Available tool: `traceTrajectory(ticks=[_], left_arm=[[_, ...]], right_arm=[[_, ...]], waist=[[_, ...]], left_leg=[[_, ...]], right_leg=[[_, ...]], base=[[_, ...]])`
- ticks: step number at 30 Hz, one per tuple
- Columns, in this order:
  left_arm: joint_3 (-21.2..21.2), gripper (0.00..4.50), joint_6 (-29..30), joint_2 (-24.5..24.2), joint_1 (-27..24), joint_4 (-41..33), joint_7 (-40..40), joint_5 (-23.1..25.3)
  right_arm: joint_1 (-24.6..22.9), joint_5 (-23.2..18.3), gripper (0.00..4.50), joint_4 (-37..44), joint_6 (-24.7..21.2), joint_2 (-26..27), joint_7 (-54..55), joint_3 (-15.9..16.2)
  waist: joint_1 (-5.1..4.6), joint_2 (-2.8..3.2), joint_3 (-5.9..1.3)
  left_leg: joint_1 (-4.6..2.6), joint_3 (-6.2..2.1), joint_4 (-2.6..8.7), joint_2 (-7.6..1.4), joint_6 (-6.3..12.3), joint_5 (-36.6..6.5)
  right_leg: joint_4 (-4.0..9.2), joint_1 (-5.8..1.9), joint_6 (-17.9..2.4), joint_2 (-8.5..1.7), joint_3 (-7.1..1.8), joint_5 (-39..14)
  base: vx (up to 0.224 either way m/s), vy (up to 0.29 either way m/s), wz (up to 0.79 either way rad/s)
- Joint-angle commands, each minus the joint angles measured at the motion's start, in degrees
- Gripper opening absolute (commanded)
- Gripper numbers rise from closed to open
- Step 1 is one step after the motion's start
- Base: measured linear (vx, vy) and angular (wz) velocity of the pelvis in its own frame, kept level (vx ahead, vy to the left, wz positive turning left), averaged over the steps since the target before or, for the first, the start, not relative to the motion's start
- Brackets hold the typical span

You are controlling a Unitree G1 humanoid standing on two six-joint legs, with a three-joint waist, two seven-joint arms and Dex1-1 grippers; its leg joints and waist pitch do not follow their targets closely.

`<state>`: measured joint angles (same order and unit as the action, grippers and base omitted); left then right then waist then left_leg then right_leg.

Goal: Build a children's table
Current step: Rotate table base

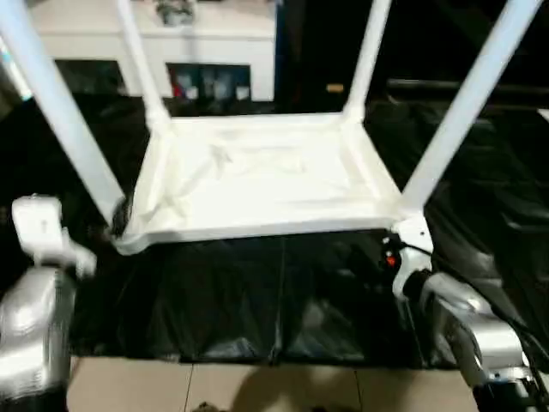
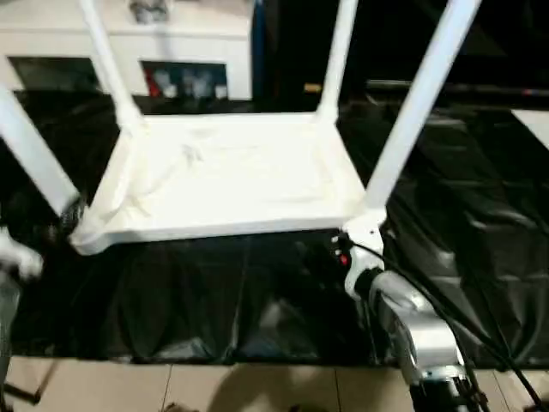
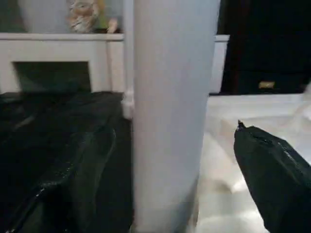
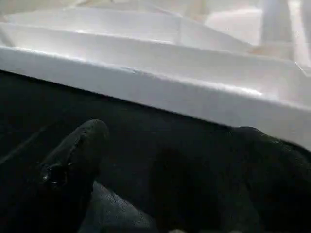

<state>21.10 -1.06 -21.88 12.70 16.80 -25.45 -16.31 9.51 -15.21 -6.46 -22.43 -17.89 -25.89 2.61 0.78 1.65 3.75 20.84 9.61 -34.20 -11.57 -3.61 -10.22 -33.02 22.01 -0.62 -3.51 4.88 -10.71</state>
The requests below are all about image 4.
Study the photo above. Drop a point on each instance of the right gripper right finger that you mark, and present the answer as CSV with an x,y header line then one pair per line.
x,y
272,184

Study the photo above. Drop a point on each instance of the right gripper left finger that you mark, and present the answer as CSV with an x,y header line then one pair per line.
x,y
65,174

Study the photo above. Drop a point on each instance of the white plastic table top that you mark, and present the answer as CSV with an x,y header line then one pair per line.
x,y
145,60

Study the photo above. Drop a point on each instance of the black table mat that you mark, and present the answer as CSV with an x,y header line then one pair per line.
x,y
145,145

